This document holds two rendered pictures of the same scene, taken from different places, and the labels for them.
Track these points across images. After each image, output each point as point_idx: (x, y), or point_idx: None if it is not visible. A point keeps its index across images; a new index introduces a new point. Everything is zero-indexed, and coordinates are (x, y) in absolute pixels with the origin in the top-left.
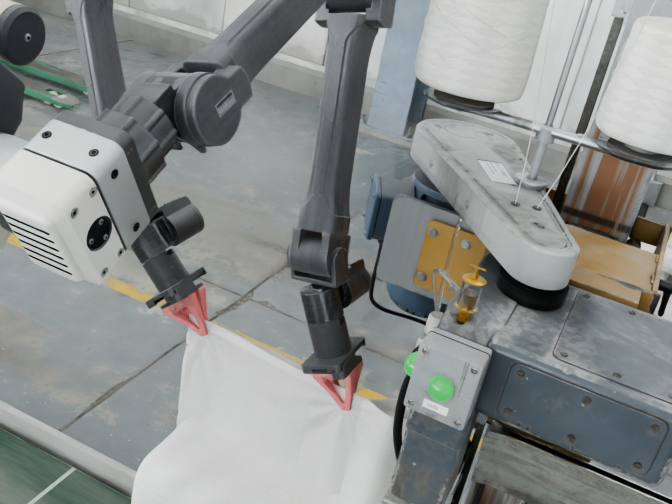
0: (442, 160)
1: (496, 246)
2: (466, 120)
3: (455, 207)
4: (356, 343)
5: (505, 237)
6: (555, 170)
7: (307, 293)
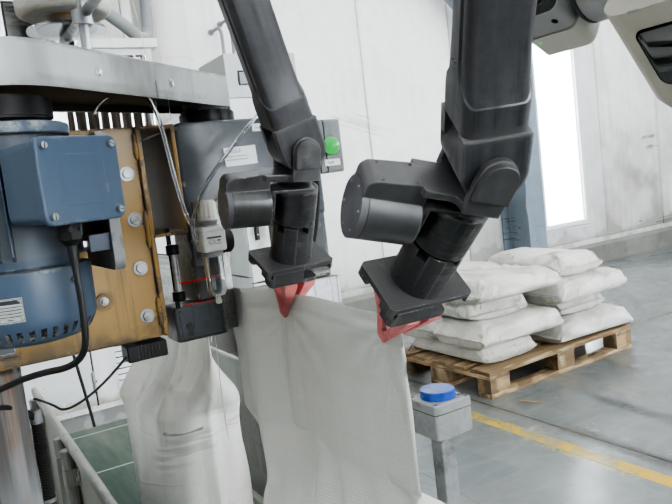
0: (116, 58)
1: (212, 95)
2: None
3: (160, 96)
4: (265, 248)
5: (215, 83)
6: None
7: (315, 185)
